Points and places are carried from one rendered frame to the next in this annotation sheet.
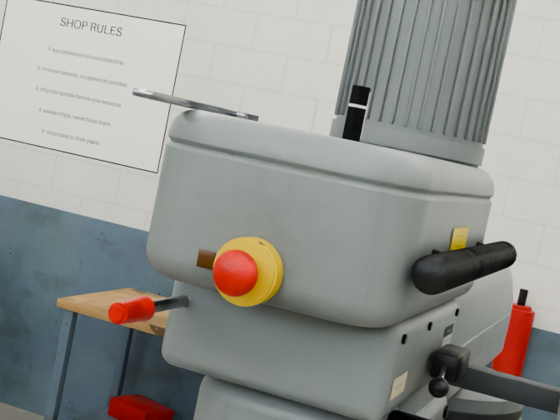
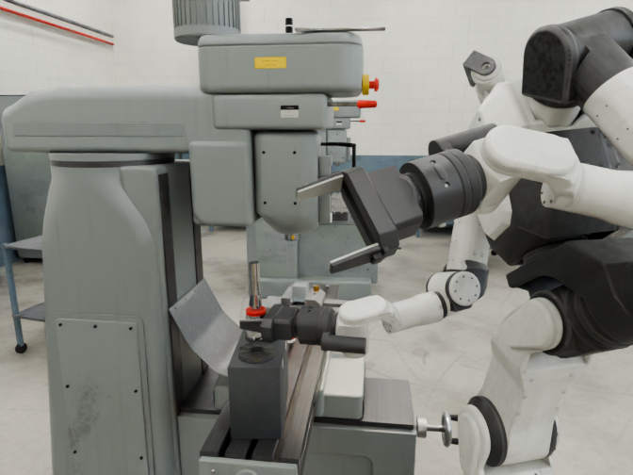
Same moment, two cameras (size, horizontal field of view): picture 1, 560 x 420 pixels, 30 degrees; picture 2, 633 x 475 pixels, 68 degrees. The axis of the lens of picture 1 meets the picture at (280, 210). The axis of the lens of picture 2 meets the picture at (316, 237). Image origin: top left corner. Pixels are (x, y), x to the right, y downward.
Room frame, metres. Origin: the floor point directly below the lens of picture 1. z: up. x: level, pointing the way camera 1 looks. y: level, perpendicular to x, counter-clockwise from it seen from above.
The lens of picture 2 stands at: (1.36, 1.41, 1.63)
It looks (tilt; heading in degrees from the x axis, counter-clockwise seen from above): 13 degrees down; 258
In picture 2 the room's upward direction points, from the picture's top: straight up
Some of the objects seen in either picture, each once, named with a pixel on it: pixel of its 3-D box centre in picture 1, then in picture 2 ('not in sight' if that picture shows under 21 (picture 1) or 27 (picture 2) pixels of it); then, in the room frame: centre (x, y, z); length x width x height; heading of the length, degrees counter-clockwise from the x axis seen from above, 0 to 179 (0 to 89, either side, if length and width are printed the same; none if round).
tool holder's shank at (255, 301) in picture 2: not in sight; (254, 286); (1.28, 0.38, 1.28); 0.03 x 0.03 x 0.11
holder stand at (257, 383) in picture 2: not in sight; (261, 377); (1.27, 0.34, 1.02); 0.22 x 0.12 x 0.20; 77
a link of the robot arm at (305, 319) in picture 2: not in sight; (294, 324); (1.20, 0.42, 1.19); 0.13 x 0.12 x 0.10; 66
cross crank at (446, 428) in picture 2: not in sight; (435, 428); (0.65, 0.11, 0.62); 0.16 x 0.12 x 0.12; 161
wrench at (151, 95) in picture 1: (197, 105); (340, 29); (1.01, 0.10, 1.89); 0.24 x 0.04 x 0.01; 162
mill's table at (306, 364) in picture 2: not in sight; (294, 349); (1.12, -0.07, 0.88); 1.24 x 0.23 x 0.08; 71
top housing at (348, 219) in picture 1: (339, 214); (284, 68); (1.14, -0.06, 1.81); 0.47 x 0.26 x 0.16; 161
